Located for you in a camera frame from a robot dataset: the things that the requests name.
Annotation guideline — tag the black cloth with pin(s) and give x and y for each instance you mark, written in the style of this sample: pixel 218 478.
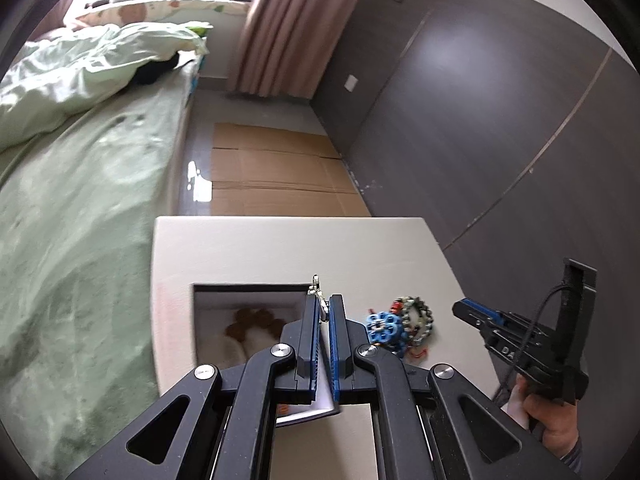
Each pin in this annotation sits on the black cloth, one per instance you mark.
pixel 155 70

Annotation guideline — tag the person's right forearm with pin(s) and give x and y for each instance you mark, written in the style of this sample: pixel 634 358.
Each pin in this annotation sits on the person's right forearm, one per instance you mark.
pixel 571 460

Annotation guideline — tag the person's right hand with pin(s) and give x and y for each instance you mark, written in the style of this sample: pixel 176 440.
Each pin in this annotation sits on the person's right hand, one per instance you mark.
pixel 547 415

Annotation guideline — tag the patterned white pillow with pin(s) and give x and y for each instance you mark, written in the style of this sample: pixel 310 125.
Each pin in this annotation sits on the patterned white pillow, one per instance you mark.
pixel 150 10

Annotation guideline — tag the light green duvet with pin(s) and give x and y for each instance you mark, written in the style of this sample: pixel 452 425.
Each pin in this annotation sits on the light green duvet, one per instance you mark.
pixel 85 70

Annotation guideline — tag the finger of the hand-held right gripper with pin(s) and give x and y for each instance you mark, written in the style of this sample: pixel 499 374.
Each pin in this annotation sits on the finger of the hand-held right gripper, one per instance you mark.
pixel 472 312

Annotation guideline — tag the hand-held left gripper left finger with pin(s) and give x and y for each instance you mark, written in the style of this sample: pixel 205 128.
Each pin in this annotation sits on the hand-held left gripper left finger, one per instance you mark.
pixel 311 340

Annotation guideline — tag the blue round toy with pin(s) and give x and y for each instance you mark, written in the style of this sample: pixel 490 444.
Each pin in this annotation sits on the blue round toy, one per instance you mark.
pixel 382 328

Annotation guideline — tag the white wall outlet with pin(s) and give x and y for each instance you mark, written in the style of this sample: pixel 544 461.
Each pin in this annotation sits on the white wall outlet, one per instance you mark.
pixel 352 82

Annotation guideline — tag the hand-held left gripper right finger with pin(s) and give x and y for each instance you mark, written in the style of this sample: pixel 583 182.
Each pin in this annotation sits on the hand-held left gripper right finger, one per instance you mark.
pixel 336 345

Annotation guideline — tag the bed with green sheet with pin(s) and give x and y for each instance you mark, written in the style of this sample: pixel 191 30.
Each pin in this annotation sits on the bed with green sheet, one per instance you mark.
pixel 75 240

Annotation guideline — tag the white jewelry box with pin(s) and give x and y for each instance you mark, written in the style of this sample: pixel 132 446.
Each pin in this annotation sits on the white jewelry box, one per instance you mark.
pixel 215 320

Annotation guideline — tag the pink curtain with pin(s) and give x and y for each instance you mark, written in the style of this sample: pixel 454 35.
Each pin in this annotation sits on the pink curtain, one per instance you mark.
pixel 285 25

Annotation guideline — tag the flat brown cardboard sheet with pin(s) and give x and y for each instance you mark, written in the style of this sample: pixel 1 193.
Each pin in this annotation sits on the flat brown cardboard sheet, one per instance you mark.
pixel 275 170

